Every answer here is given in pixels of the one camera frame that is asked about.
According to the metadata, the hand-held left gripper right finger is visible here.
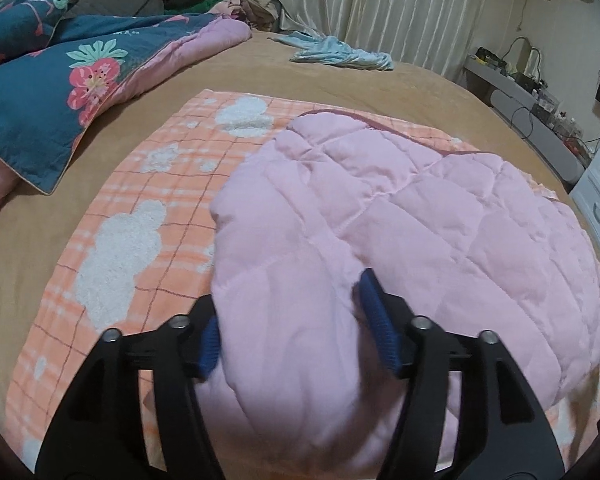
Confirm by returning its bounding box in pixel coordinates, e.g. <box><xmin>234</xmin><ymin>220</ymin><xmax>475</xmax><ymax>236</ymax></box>
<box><xmin>357</xmin><ymin>267</ymin><xmax>567</xmax><ymax>480</ymax></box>

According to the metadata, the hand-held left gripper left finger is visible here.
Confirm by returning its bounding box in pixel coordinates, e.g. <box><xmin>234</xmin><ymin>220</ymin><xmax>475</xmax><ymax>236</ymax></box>
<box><xmin>35</xmin><ymin>294</ymin><xmax>227</xmax><ymax>480</ymax></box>

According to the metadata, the pink quilted jacket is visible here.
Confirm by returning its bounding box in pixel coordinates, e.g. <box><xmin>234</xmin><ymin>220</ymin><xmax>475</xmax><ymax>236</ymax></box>
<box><xmin>209</xmin><ymin>110</ymin><xmax>600</xmax><ymax>480</ymax></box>

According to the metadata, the pile of clothes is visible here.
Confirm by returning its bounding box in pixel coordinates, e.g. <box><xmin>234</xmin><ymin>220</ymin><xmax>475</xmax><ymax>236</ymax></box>
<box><xmin>162</xmin><ymin>0</ymin><xmax>281</xmax><ymax>33</ymax></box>

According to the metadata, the orange plaid blanket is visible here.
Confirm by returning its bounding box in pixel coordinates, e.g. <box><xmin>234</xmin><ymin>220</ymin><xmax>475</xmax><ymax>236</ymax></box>
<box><xmin>5</xmin><ymin>89</ymin><xmax>600</xmax><ymax>480</ymax></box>

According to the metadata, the tan bed sheet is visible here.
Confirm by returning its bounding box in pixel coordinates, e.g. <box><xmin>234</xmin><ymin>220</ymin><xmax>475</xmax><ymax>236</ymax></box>
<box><xmin>0</xmin><ymin>30</ymin><xmax>600</xmax><ymax>411</ymax></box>

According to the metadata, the grey desk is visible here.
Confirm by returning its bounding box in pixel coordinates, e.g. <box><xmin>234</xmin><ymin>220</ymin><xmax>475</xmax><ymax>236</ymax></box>
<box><xmin>465</xmin><ymin>55</ymin><xmax>586</xmax><ymax>186</ymax></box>

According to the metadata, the light blue cloth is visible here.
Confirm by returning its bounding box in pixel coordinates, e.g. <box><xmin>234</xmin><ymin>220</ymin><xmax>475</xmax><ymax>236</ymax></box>
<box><xmin>270</xmin><ymin>30</ymin><xmax>395</xmax><ymax>72</ymax></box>

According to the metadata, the clutter on desk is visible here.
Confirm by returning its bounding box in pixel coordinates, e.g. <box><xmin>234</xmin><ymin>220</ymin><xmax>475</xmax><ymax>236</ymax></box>
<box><xmin>475</xmin><ymin>35</ymin><xmax>581</xmax><ymax>136</ymax></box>

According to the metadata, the blue floral quilt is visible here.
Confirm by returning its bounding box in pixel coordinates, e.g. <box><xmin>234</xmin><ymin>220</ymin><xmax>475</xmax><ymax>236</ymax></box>
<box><xmin>0</xmin><ymin>0</ymin><xmax>253</xmax><ymax>231</ymax></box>

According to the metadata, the white pleated curtain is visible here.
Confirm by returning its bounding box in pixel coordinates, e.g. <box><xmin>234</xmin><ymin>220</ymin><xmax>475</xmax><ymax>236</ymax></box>
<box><xmin>252</xmin><ymin>0</ymin><xmax>496</xmax><ymax>81</ymax></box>

